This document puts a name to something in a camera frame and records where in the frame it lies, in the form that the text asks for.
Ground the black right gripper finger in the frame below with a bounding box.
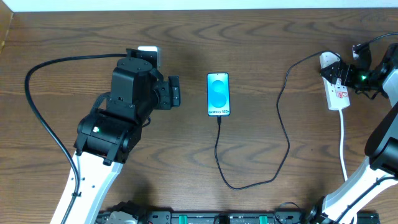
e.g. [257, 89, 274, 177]
[320, 71, 341, 85]
[321, 61, 345, 74]

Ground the black USB charging cable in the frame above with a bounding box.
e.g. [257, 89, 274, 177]
[213, 50, 343, 191]

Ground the blue screen Galaxy smartphone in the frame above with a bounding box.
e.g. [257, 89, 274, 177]
[207, 72, 231, 116]

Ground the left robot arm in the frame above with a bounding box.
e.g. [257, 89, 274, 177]
[51, 46, 181, 223]

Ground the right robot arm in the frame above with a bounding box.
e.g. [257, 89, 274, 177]
[304, 43, 397, 223]

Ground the white power strip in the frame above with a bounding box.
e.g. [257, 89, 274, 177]
[320, 52, 350, 111]

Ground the black right camera cable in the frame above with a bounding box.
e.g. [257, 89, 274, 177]
[360, 32, 398, 47]

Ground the black camera cable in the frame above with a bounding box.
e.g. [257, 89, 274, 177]
[24, 53, 128, 224]
[360, 32, 398, 47]

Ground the black left camera cable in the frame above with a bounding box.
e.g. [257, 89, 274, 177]
[24, 53, 128, 224]

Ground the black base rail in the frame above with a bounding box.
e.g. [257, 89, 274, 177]
[96, 200, 381, 224]

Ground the white power strip cord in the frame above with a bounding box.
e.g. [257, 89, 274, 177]
[338, 108, 359, 224]

